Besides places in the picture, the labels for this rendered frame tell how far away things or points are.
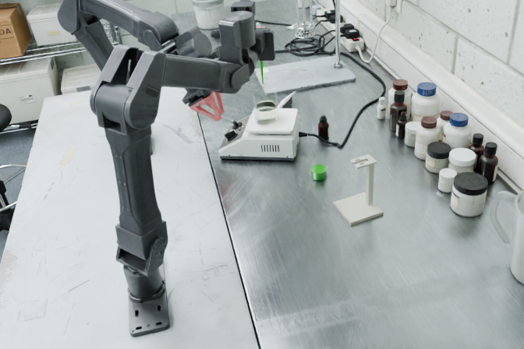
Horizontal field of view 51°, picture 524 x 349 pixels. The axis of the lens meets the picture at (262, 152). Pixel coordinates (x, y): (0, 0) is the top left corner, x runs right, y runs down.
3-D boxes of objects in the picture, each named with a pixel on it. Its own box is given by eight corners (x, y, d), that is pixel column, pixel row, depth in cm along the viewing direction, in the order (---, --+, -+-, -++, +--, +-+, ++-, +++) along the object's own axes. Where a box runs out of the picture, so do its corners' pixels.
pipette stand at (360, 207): (350, 225, 116) (351, 175, 109) (333, 204, 123) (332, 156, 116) (383, 214, 118) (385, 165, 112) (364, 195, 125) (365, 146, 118)
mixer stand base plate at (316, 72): (266, 96, 171) (266, 93, 171) (253, 71, 188) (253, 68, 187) (357, 79, 175) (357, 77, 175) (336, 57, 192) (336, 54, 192)
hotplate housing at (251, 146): (218, 160, 142) (214, 133, 138) (229, 134, 153) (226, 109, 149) (304, 162, 138) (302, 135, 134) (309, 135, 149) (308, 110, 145)
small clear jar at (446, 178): (455, 194, 122) (458, 178, 120) (437, 192, 123) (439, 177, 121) (454, 184, 125) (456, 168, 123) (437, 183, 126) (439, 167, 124)
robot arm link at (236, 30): (228, 8, 111) (189, 27, 103) (263, 12, 107) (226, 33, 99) (234, 61, 118) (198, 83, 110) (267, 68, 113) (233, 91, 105)
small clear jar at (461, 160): (472, 187, 124) (476, 162, 120) (445, 183, 126) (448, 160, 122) (472, 172, 129) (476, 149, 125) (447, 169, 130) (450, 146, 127)
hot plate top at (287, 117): (245, 133, 137) (244, 130, 136) (253, 111, 147) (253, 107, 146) (292, 134, 135) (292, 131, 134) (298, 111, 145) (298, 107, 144)
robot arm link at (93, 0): (181, 19, 131) (82, -29, 139) (158, 31, 125) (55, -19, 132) (175, 61, 139) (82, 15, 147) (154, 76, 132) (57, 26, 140)
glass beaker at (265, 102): (277, 128, 137) (275, 98, 132) (253, 128, 138) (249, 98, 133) (281, 114, 143) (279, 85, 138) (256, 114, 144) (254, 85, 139)
